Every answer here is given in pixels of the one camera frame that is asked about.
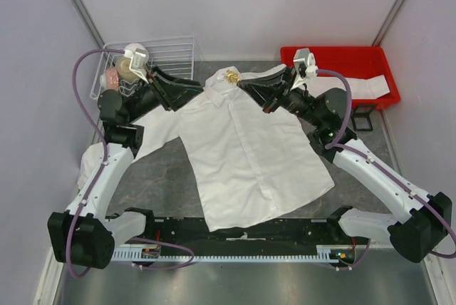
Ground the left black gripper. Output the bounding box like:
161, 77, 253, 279
126, 65, 204, 123

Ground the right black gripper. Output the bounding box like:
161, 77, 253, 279
238, 66, 324, 128

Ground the flower brooch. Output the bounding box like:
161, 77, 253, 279
223, 68, 242, 85

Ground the white button shirt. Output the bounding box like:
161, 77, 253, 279
77, 63, 390, 233

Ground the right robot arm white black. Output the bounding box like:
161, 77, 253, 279
236, 67, 455, 263

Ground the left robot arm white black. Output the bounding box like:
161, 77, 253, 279
47, 66, 203, 269

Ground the black brooch box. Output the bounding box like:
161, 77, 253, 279
351, 104, 375, 132

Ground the beige ceramic bowl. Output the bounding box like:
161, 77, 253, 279
115, 56, 140, 83

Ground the red plastic bin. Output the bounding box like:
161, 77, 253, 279
279, 46, 401, 110

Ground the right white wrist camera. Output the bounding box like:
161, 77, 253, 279
291, 48, 318, 89

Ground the white wire dish rack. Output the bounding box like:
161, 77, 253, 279
90, 36, 196, 100

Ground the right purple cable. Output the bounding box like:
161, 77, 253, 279
316, 68, 456, 271

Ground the purple cable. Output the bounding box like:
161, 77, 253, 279
67, 48, 196, 281
316, 68, 456, 271

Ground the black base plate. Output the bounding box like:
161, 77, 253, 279
135, 215, 371, 262

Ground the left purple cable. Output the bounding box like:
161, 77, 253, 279
67, 48, 196, 281

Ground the light blue cable duct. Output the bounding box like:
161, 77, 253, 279
111, 244, 354, 263

